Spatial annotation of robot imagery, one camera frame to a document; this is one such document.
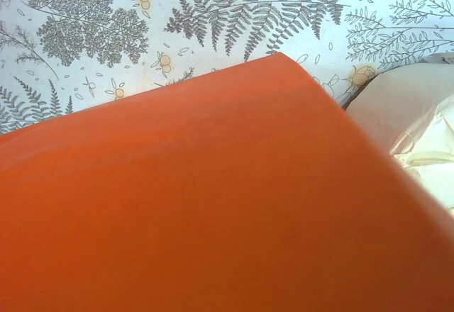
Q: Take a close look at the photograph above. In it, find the orange paper bag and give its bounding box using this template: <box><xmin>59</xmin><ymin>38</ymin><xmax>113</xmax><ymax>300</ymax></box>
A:
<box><xmin>1</xmin><ymin>53</ymin><xmax>453</xmax><ymax>311</ymax></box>

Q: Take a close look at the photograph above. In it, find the napkin filled paper tub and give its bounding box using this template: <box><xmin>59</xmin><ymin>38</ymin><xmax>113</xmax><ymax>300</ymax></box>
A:
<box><xmin>345</xmin><ymin>52</ymin><xmax>453</xmax><ymax>212</ymax></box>

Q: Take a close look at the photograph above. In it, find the floral table mat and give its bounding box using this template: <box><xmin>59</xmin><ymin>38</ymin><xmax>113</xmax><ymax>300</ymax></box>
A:
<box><xmin>1</xmin><ymin>0</ymin><xmax>453</xmax><ymax>134</ymax></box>

